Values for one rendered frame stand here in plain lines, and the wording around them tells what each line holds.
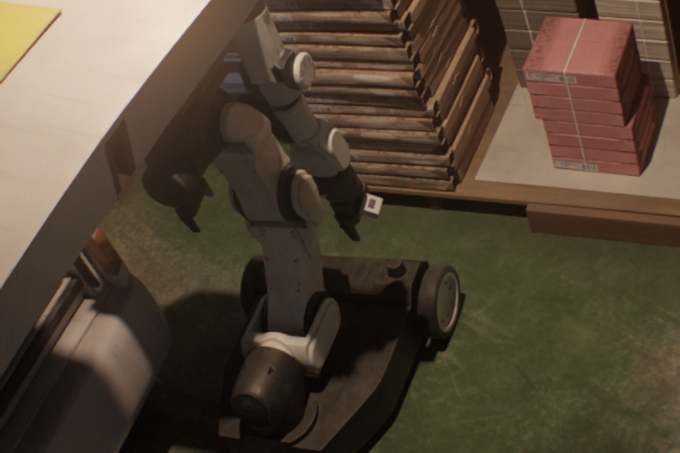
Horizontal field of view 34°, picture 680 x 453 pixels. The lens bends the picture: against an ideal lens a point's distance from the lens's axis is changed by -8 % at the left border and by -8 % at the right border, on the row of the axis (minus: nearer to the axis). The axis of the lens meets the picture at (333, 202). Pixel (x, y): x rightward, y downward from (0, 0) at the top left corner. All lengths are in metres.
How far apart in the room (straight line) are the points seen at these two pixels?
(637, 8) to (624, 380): 1.11
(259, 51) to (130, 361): 0.94
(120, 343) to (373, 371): 0.64
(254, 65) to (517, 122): 1.44
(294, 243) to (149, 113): 1.62
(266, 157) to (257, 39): 0.49
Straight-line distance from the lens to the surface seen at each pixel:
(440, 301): 3.18
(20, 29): 1.47
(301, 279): 2.96
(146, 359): 3.01
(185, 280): 3.74
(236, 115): 2.60
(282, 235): 2.94
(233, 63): 4.19
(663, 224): 3.26
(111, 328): 2.92
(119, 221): 4.09
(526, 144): 3.59
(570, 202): 3.38
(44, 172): 1.25
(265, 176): 2.78
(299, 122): 2.52
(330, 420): 2.96
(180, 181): 2.48
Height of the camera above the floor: 2.43
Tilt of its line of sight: 40 degrees down
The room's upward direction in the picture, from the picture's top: 23 degrees counter-clockwise
